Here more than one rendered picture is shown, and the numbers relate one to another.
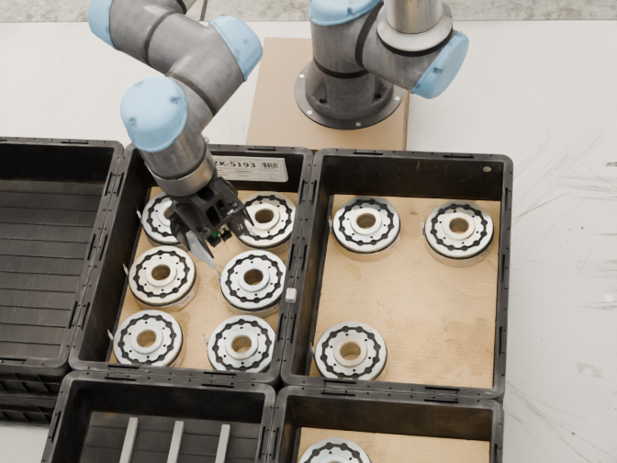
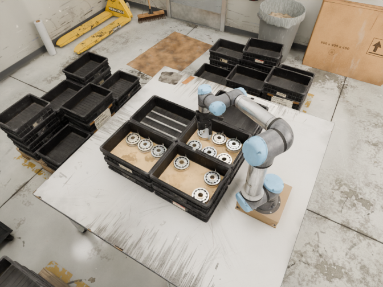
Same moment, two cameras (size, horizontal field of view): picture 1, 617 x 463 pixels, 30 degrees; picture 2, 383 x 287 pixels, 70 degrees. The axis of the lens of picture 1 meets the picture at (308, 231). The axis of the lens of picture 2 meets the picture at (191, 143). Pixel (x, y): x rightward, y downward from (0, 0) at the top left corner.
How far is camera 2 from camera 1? 1.48 m
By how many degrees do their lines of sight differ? 57
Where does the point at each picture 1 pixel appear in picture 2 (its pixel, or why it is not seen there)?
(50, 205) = (250, 127)
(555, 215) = (208, 240)
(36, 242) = (241, 123)
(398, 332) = (183, 176)
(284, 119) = not seen: hidden behind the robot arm
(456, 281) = (189, 192)
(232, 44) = (213, 103)
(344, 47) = not seen: hidden behind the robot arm
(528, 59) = (267, 263)
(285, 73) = not seen: hidden behind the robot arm
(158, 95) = (204, 87)
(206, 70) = (208, 98)
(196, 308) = (210, 144)
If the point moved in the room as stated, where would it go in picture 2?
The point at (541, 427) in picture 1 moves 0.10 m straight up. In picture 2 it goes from (156, 206) to (154, 199)
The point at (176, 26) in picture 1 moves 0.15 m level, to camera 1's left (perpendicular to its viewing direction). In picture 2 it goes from (223, 96) to (228, 78)
